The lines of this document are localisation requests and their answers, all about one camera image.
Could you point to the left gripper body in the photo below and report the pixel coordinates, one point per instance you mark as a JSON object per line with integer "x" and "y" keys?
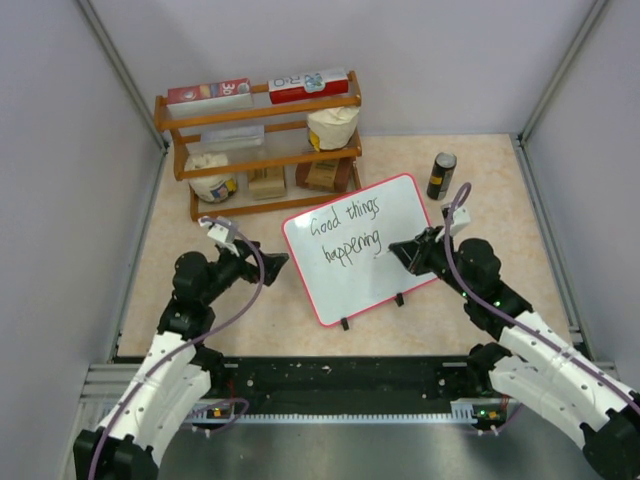
{"x": 247, "y": 270}

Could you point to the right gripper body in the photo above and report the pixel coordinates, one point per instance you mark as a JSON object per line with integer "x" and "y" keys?
{"x": 434, "y": 252}

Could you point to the pink framed whiteboard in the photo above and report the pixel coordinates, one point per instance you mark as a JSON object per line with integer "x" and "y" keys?
{"x": 333, "y": 246}

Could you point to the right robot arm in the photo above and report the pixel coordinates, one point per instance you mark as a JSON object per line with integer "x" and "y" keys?
{"x": 527, "y": 360}

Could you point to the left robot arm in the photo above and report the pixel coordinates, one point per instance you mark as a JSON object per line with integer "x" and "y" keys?
{"x": 178, "y": 370}

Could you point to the right black board stand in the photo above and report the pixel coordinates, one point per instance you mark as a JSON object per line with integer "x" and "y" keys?
{"x": 399, "y": 299}

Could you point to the small tan box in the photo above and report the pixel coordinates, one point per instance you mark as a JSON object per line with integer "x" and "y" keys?
{"x": 267, "y": 183}

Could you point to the white bag bottom shelf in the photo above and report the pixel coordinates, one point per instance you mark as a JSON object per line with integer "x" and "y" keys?
{"x": 213, "y": 188}

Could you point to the white bag shelf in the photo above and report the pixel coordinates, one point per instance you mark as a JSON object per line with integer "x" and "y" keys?
{"x": 331, "y": 129}
{"x": 213, "y": 188}

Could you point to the black drink can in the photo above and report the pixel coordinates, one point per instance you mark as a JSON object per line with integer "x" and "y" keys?
{"x": 441, "y": 175}

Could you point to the brown cardboard box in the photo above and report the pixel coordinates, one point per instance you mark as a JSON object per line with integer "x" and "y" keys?
{"x": 328, "y": 175}

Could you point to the wooden three-tier shelf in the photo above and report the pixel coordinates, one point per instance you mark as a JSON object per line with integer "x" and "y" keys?
{"x": 285, "y": 139}

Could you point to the clear plastic container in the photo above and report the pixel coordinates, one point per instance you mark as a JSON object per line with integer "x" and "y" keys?
{"x": 232, "y": 139}

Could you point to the white bag middle shelf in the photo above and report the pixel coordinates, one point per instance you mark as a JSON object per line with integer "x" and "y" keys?
{"x": 331, "y": 129}

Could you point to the red toothpaste box left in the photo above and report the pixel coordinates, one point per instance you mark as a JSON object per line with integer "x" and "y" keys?
{"x": 210, "y": 98}

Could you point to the red white box right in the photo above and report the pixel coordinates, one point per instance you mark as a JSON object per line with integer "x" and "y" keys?
{"x": 308, "y": 85}

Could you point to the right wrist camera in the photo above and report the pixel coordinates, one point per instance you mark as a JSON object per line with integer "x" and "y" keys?
{"x": 457, "y": 221}

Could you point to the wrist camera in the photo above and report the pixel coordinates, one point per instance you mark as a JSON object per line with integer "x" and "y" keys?
{"x": 457, "y": 221}
{"x": 222, "y": 231}

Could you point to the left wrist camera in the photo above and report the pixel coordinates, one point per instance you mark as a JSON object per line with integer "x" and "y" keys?
{"x": 222, "y": 231}

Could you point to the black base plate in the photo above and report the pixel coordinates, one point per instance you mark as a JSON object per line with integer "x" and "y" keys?
{"x": 341, "y": 385}

